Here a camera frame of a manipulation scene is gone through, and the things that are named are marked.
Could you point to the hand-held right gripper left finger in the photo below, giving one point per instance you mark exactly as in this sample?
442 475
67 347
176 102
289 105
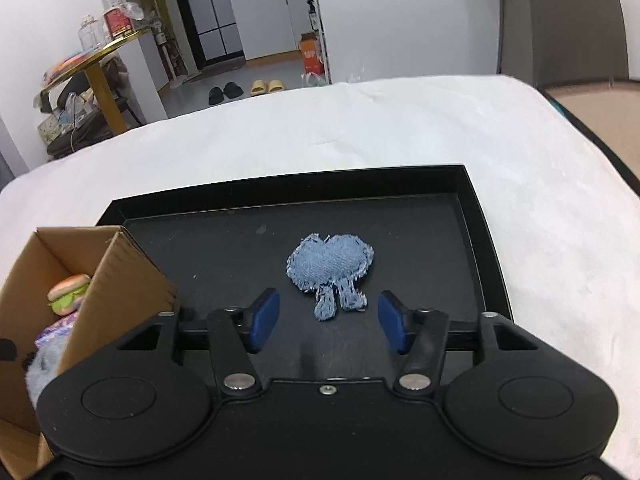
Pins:
265 317

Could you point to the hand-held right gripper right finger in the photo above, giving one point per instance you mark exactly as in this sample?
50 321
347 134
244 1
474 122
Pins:
392 321

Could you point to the frayed blue denim patch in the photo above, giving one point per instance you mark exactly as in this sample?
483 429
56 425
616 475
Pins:
330 260

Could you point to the black shallow tray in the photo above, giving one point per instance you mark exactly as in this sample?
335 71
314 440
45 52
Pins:
225 240

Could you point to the brown cardboard box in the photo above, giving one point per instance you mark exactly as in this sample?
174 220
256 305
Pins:
125 280

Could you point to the blue planet print tissue pack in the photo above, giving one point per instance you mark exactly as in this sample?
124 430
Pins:
57 332

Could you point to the burger toy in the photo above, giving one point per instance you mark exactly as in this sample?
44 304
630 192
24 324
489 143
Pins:
70 292

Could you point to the light blue fluffy ball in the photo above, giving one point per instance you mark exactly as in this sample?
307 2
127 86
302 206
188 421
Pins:
47 365

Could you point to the black slipper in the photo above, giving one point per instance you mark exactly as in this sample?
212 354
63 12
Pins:
233 90
216 95

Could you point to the plastic bag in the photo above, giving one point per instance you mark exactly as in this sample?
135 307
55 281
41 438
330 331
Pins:
315 80

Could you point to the orange carton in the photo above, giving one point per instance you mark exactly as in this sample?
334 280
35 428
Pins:
311 57

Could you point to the black chair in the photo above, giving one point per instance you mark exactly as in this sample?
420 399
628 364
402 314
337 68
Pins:
75 132

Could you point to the patterned tissue box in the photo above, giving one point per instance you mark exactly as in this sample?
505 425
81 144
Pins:
49 129

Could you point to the round gold rim table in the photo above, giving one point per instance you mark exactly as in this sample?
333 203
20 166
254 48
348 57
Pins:
102 80

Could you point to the white cabinet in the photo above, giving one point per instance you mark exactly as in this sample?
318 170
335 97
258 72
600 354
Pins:
270 20

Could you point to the spray bottle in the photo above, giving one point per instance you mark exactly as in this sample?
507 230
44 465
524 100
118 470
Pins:
312 14

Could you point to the black framed glass door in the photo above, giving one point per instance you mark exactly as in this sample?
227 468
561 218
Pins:
210 10

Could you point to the clear glass jar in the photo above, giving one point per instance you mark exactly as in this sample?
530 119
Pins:
91 32

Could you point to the grey upholstered headboard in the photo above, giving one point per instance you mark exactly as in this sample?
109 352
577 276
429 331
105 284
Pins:
560 25

